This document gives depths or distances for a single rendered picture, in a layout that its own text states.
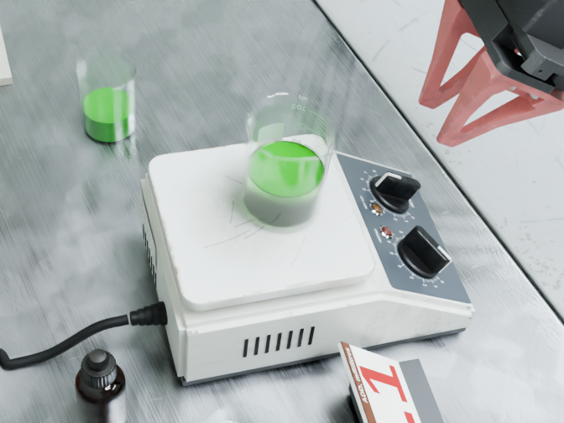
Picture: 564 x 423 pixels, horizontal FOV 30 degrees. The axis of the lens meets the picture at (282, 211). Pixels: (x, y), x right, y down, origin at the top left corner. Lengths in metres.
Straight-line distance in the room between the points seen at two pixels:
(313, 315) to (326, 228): 0.05
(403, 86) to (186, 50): 0.18
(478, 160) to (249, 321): 0.28
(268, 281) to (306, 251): 0.03
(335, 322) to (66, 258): 0.20
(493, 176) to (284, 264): 0.25
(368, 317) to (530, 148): 0.25
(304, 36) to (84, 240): 0.28
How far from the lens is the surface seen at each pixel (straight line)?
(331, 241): 0.64
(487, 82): 0.62
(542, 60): 0.61
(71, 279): 0.73
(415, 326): 0.69
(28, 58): 0.88
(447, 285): 0.70
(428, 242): 0.68
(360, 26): 0.93
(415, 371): 0.70
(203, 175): 0.67
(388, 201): 0.71
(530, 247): 0.79
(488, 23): 0.64
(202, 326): 0.62
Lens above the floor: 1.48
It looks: 50 degrees down
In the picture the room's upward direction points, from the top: 8 degrees clockwise
